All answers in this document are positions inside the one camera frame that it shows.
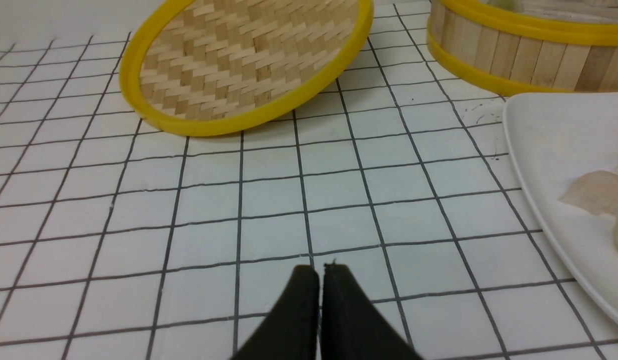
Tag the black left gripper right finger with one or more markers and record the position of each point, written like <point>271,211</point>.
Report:
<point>352,328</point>

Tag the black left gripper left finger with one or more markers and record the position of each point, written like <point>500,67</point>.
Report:
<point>289,331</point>

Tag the green dumpling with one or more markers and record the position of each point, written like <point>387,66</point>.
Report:
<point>515,6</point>

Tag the white square ceramic plate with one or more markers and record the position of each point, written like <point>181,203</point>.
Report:
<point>553,139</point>

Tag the white dumpling plate left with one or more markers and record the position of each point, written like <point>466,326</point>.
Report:
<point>595,192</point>

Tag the yellow rimmed bamboo steamer lid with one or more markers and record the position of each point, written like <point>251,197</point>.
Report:
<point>210,68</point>

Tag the yellow rimmed bamboo steamer basket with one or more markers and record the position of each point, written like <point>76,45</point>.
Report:
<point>552,46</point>

